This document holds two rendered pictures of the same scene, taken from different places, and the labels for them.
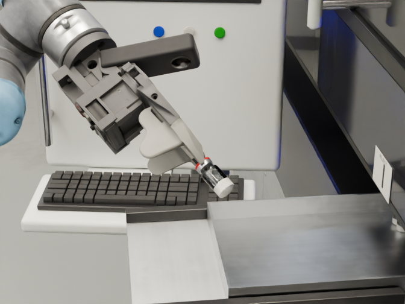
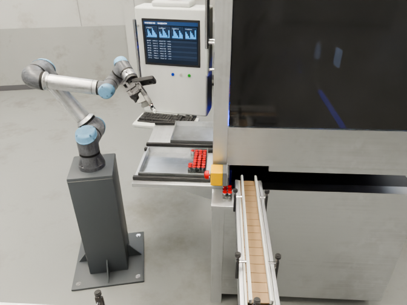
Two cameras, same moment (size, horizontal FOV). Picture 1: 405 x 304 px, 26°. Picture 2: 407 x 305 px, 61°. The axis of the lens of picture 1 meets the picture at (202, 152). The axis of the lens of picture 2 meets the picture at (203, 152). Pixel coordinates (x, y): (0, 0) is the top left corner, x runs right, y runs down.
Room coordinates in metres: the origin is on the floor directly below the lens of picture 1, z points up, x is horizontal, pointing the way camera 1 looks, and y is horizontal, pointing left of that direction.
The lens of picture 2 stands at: (-0.64, -0.53, 1.88)
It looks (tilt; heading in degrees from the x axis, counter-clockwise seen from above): 31 degrees down; 10
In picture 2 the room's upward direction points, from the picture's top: straight up
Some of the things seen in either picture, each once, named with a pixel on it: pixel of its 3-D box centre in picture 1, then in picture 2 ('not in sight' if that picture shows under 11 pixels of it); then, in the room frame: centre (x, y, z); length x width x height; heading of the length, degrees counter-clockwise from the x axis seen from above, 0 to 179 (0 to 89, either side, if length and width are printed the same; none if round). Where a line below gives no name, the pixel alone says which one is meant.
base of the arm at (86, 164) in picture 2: not in sight; (90, 158); (0.91, 0.40, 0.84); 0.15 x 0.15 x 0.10
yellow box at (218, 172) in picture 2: not in sight; (218, 175); (0.64, -0.38, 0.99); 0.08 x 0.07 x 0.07; 96
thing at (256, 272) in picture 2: not in sight; (252, 233); (0.37, -0.55, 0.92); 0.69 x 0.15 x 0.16; 6
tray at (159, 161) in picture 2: not in sight; (175, 162); (0.86, -0.12, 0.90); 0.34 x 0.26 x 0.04; 96
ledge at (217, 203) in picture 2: not in sight; (226, 199); (0.63, -0.42, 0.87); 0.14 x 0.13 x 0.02; 96
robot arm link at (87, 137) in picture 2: not in sight; (87, 139); (0.92, 0.40, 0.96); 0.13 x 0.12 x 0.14; 10
